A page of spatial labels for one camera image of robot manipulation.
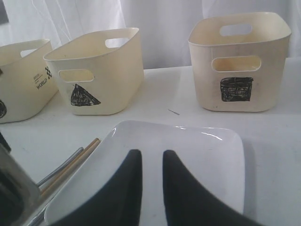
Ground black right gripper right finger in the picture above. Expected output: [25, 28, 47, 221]
[163, 150, 258, 226]

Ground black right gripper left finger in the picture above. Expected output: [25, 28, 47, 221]
[52, 149, 143, 226]

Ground steel cup with wire handle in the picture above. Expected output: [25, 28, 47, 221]
[0, 135, 40, 226]

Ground white square plate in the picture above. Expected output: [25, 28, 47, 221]
[44, 121, 245, 226]

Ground steel spoon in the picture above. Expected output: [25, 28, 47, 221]
[37, 147, 84, 187]

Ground steel table knife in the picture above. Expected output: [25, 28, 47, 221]
[24, 199, 52, 226]

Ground cream bin with triangle mark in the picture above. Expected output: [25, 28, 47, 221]
[44, 27, 144, 115]

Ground cream bin with square mark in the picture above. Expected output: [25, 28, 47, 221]
[188, 12, 292, 112]

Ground cream bin with circle mark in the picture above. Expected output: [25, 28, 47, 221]
[0, 39, 58, 123]

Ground white backdrop curtain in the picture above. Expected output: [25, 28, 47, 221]
[0, 0, 301, 69]

